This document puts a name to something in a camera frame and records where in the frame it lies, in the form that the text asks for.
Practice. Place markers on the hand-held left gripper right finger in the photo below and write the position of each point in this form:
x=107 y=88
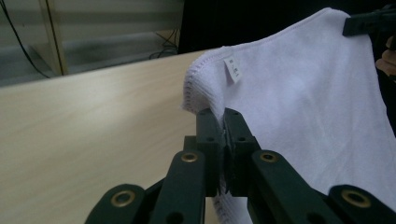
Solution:
x=238 y=161

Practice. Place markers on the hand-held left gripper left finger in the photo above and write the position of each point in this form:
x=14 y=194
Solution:
x=211 y=155

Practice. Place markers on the lavender printed towel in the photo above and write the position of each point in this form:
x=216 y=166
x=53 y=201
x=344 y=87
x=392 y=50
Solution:
x=311 y=109

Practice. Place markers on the cream metal post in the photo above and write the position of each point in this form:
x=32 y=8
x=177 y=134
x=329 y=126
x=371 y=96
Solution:
x=53 y=37

